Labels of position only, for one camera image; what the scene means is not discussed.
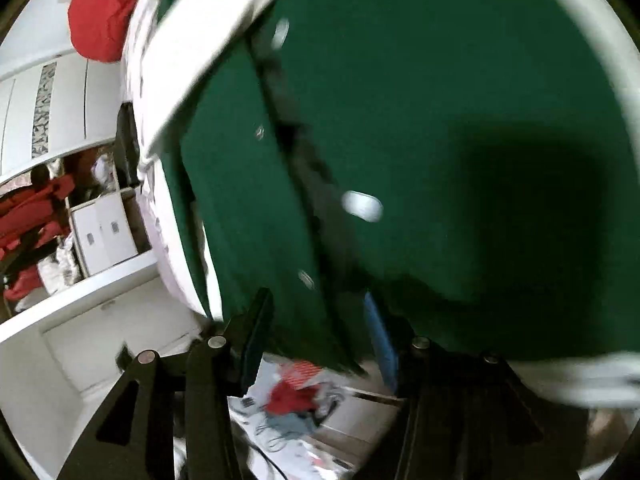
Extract red garment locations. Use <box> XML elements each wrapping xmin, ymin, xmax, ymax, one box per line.
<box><xmin>67</xmin><ymin>0</ymin><xmax>146</xmax><ymax>63</ymax></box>

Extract white drawer unit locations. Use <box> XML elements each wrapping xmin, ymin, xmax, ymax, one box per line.
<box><xmin>67</xmin><ymin>192</ymin><xmax>153</xmax><ymax>278</ymax></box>

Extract red cloth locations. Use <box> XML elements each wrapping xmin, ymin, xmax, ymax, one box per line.
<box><xmin>265</xmin><ymin>360</ymin><xmax>326</xmax><ymax>418</ymax></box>

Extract red hanging clothes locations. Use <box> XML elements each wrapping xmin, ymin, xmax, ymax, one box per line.
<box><xmin>0</xmin><ymin>150</ymin><xmax>98</xmax><ymax>311</ymax></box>

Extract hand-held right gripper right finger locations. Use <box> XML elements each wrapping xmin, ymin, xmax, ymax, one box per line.
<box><xmin>362</xmin><ymin>292</ymin><xmax>586</xmax><ymax>480</ymax></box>

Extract green jacket with white trim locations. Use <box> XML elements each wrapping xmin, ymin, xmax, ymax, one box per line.
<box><xmin>140</xmin><ymin>0</ymin><xmax>640</xmax><ymax>408</ymax></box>

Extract printed plush blanket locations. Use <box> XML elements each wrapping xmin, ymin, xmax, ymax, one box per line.
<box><xmin>119</xmin><ymin>0</ymin><xmax>223</xmax><ymax>321</ymax></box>

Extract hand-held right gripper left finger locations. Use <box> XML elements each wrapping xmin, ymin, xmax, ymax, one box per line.
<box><xmin>55</xmin><ymin>287</ymin><xmax>275</xmax><ymax>480</ymax></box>

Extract black garment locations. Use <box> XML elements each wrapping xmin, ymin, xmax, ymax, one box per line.
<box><xmin>115</xmin><ymin>104</ymin><xmax>142</xmax><ymax>188</ymax></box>

